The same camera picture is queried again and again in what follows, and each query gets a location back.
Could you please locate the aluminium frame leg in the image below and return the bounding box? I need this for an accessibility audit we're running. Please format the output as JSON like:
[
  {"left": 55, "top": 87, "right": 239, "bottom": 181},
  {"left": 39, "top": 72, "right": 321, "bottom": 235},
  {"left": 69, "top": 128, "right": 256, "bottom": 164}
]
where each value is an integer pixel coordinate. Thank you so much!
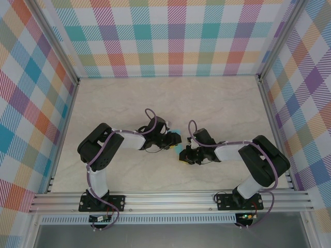
[
  {"left": 24, "top": 213, "right": 41, "bottom": 248},
  {"left": 299, "top": 211, "right": 320, "bottom": 248}
]

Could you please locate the long aluminium mounting rail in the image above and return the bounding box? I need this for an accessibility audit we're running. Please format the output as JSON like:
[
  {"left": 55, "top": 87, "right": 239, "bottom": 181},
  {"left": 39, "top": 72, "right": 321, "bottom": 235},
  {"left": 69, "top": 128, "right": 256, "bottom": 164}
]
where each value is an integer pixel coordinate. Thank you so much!
[{"left": 28, "top": 190, "right": 315, "bottom": 214}]

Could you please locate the aluminium frame post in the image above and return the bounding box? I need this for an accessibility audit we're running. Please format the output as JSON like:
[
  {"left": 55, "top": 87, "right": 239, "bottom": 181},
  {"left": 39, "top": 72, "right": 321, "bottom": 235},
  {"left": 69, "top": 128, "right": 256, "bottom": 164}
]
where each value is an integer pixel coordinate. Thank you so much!
[
  {"left": 27, "top": 0, "right": 81, "bottom": 86},
  {"left": 255, "top": 0, "right": 308, "bottom": 83}
]

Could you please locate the left small circuit board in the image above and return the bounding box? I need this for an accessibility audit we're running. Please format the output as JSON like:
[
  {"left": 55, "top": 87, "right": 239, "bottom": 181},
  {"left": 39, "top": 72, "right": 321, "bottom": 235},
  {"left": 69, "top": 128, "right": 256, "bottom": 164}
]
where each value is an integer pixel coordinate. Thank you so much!
[{"left": 88, "top": 214, "right": 112, "bottom": 223}]

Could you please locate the right aluminium frame post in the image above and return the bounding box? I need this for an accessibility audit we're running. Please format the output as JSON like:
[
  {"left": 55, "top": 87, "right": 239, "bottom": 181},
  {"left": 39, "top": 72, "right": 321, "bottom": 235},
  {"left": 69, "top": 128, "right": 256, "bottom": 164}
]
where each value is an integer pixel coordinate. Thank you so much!
[{"left": 255, "top": 0, "right": 308, "bottom": 83}]

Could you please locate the teal square paper sheet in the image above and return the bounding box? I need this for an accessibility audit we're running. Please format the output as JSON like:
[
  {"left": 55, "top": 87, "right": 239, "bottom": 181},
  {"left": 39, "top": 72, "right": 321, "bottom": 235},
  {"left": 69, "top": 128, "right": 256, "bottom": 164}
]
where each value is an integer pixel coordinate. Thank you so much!
[{"left": 169, "top": 128, "right": 183, "bottom": 156}]

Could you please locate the thin black cable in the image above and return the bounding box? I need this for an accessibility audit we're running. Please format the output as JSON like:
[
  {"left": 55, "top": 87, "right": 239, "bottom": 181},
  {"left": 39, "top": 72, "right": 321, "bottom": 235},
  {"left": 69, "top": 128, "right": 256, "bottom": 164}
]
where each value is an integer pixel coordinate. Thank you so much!
[{"left": 215, "top": 187, "right": 235, "bottom": 202}]

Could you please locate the left aluminium side rail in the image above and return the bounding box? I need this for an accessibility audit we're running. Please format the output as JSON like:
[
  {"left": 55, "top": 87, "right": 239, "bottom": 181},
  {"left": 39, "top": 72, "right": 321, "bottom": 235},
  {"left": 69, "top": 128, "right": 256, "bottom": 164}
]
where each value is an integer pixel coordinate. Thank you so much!
[{"left": 45, "top": 79, "right": 81, "bottom": 194}]

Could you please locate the right aluminium frame leg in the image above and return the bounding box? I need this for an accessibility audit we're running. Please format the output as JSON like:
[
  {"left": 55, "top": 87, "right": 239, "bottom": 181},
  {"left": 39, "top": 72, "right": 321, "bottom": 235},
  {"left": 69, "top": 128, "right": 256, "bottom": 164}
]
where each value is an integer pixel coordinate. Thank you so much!
[{"left": 299, "top": 211, "right": 320, "bottom": 248}]

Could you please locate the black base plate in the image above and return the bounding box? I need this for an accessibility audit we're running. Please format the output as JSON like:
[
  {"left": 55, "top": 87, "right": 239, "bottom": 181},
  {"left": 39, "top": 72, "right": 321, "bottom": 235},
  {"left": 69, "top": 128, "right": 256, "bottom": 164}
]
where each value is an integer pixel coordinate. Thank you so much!
[
  {"left": 216, "top": 193, "right": 264, "bottom": 211},
  {"left": 78, "top": 195, "right": 126, "bottom": 213}
]

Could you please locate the slotted grey cable duct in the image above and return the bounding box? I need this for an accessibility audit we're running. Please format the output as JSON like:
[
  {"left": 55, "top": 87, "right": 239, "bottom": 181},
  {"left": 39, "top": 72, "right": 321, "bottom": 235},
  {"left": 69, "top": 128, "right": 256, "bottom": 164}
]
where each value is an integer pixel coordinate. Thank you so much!
[{"left": 40, "top": 213, "right": 237, "bottom": 225}]

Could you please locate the right aluminium side rail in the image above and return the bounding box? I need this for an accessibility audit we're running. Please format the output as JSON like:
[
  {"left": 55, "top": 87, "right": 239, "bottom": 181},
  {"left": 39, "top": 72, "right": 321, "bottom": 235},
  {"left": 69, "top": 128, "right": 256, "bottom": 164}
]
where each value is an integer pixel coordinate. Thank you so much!
[{"left": 257, "top": 76, "right": 298, "bottom": 192}]

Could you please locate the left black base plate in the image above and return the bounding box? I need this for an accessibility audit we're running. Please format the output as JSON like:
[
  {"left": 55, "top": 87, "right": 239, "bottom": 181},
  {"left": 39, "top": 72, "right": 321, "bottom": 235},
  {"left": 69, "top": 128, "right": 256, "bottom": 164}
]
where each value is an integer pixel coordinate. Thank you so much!
[{"left": 78, "top": 195, "right": 126, "bottom": 213}]

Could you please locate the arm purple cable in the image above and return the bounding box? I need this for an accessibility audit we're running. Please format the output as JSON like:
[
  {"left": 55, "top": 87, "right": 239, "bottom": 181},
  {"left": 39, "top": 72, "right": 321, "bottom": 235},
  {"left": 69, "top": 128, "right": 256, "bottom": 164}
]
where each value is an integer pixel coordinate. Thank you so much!
[
  {"left": 188, "top": 119, "right": 275, "bottom": 230},
  {"left": 86, "top": 108, "right": 159, "bottom": 231}
]

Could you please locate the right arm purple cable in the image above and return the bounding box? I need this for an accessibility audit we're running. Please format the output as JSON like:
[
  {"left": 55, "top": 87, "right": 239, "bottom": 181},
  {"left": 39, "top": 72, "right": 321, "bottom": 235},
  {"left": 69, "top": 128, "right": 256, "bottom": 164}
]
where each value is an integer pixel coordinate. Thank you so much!
[{"left": 188, "top": 119, "right": 275, "bottom": 230}]

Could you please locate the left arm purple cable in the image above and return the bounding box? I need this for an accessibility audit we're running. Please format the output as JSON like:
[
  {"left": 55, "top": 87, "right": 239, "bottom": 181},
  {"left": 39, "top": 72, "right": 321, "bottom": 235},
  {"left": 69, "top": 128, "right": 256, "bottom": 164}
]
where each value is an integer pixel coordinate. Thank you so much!
[{"left": 86, "top": 108, "right": 159, "bottom": 231}]

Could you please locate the grey metal panel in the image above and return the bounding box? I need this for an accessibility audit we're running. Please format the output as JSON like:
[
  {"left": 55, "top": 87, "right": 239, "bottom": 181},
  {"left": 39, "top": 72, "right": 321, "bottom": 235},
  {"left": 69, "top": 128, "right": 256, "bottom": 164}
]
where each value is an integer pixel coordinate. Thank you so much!
[{"left": 33, "top": 223, "right": 311, "bottom": 248}]

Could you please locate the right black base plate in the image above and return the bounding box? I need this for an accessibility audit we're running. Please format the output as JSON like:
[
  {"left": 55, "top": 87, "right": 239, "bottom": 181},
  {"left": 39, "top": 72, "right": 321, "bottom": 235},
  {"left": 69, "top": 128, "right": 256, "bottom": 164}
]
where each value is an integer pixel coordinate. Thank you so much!
[{"left": 216, "top": 193, "right": 264, "bottom": 211}]

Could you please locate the left aluminium frame leg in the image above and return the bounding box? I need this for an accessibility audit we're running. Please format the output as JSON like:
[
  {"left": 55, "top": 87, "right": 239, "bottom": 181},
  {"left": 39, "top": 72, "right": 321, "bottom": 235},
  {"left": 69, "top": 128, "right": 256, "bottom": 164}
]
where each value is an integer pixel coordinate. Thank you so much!
[{"left": 24, "top": 213, "right": 41, "bottom": 248}]

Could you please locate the left aluminium frame post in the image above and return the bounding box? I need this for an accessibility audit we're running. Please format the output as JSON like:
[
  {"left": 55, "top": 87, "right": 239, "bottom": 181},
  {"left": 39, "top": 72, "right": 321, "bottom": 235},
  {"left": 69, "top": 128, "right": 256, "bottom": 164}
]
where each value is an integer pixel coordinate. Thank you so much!
[{"left": 27, "top": 0, "right": 81, "bottom": 86}]

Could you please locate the aluminium side rail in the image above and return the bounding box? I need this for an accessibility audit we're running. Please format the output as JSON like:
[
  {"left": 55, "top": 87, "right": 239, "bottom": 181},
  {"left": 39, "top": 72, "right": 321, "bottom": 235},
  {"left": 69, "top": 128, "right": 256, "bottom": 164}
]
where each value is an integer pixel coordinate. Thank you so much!
[
  {"left": 45, "top": 79, "right": 81, "bottom": 194},
  {"left": 257, "top": 76, "right": 298, "bottom": 192}
]

